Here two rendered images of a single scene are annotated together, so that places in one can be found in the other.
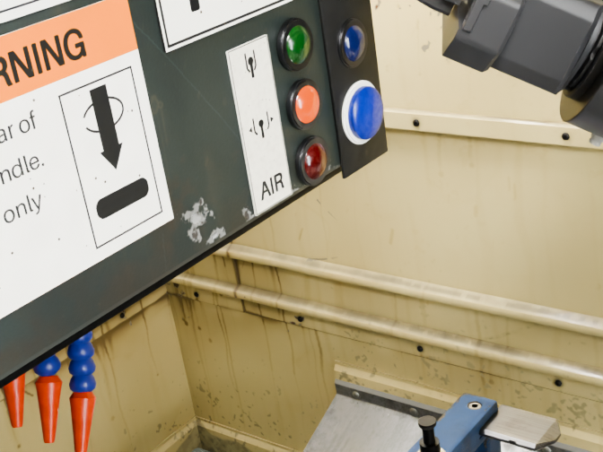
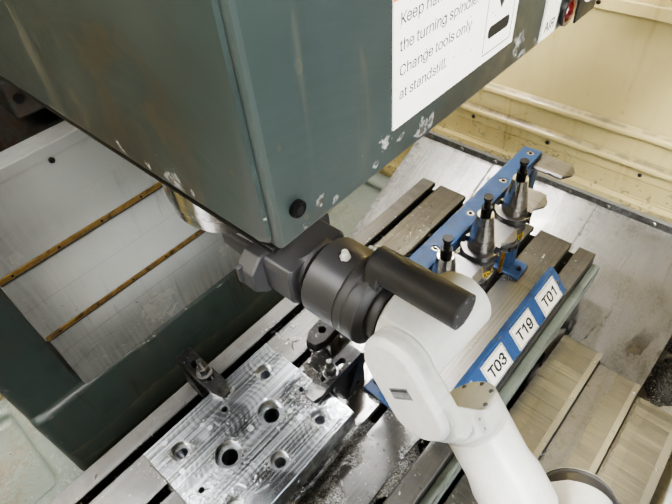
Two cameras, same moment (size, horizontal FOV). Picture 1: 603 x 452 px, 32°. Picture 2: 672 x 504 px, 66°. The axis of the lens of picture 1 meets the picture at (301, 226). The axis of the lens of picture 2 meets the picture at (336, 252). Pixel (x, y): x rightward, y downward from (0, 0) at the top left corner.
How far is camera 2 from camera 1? 0.18 m
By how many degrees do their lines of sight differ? 23
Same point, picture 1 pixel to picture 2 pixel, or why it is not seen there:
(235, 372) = not seen: hidden behind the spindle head
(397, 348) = (460, 114)
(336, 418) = (419, 147)
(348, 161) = (579, 12)
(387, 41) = not seen: outside the picture
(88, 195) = (487, 23)
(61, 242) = (471, 52)
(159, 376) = not seen: hidden behind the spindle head
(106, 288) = (477, 81)
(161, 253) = (501, 62)
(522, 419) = (554, 162)
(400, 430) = (453, 157)
